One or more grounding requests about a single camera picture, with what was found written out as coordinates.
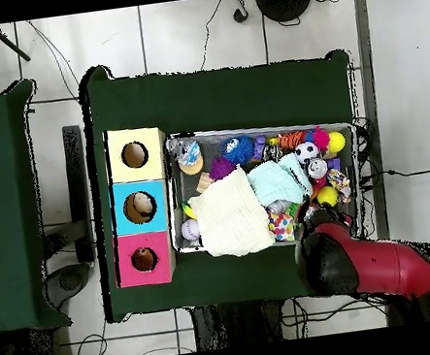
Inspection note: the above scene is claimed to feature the white baseball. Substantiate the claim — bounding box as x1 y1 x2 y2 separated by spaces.
179 217 202 242

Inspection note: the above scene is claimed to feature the crushed clear plastic bottle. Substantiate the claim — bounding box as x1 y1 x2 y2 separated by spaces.
166 135 204 169

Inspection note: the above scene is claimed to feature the grey round stand foot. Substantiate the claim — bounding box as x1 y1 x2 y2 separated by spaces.
44 262 96 309

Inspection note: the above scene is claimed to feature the orange tiger striped toy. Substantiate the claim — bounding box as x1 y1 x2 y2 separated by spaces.
277 129 309 152

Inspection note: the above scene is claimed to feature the silver wire mesh bin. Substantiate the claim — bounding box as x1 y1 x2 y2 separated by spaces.
156 110 370 266

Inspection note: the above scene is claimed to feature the blue spiky rubber ball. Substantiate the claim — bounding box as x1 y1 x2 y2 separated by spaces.
218 134 257 167

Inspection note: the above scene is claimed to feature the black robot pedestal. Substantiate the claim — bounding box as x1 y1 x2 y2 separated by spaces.
188 295 288 353

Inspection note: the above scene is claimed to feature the small soccer ball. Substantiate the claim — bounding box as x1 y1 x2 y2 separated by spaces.
293 140 321 166

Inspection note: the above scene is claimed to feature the mint green waffle cloth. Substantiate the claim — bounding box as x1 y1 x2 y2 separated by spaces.
244 149 316 210

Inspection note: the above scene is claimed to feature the white cloth with colourful dots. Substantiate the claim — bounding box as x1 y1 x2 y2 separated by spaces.
266 210 298 244

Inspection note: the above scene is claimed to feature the black cable with plug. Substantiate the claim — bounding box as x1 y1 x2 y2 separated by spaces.
358 163 430 183

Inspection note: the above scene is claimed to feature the yellow smooth ball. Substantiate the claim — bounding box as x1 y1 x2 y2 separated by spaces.
314 184 340 209
324 129 348 154

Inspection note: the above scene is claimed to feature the black slanted rod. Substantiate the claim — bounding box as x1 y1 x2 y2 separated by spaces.
0 19 32 66

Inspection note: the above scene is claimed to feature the black round stand base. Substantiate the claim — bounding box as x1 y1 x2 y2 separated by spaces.
254 0 316 27

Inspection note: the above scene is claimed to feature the wooden box with three holes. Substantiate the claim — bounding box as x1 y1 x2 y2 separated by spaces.
96 122 185 291

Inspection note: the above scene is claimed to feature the black upright stand bar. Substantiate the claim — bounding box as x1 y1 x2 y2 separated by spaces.
58 124 99 264

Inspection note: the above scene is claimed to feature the purple spiky monster toy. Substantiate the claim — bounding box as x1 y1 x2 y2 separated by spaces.
206 153 239 182

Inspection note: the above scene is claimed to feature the cream waffle cloth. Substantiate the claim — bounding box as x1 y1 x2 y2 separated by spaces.
184 162 278 263

